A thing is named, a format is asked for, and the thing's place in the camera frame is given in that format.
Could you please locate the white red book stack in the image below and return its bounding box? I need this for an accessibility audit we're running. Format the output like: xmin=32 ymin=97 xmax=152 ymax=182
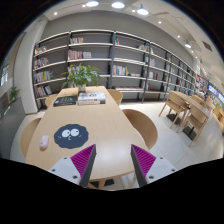
xmin=77 ymin=92 xmax=106 ymax=105

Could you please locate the wooden chair right far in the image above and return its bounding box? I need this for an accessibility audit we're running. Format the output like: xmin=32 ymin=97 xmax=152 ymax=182
xmin=108 ymin=89 xmax=123 ymax=105

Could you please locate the black book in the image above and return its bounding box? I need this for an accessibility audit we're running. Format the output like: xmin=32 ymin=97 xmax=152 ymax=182
xmin=53 ymin=96 xmax=77 ymax=107

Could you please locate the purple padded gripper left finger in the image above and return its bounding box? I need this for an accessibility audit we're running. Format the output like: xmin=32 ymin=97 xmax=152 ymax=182
xmin=49 ymin=144 xmax=96 ymax=188

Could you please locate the small plant at left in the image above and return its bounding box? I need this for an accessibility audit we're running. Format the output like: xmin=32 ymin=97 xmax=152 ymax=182
xmin=9 ymin=86 xmax=20 ymax=103

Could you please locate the wooden chair right near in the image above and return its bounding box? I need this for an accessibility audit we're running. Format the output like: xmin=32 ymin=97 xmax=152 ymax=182
xmin=123 ymin=109 xmax=158 ymax=149

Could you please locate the green potted plant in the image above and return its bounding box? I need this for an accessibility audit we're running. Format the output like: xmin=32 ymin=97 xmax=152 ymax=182
xmin=61 ymin=64 xmax=101 ymax=88

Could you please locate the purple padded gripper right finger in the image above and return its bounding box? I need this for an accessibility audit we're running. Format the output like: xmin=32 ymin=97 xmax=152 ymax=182
xmin=131 ymin=144 xmax=177 ymax=187

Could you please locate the wooden chair left far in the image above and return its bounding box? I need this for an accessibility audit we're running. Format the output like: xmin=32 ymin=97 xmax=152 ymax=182
xmin=45 ymin=94 xmax=58 ymax=108

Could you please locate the wooden chair foreground right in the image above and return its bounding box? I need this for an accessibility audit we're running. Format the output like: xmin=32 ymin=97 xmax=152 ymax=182
xmin=178 ymin=105 xmax=210 ymax=142

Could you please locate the white computer mouse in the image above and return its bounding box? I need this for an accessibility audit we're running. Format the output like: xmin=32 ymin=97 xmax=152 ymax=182
xmin=39 ymin=135 xmax=49 ymax=150

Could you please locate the large grey bookshelf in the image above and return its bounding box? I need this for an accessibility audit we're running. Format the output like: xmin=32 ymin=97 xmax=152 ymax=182
xmin=33 ymin=29 xmax=196 ymax=109

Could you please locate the dark round cartoon mouse pad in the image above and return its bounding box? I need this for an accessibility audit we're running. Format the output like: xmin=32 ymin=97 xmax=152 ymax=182
xmin=54 ymin=124 xmax=89 ymax=149

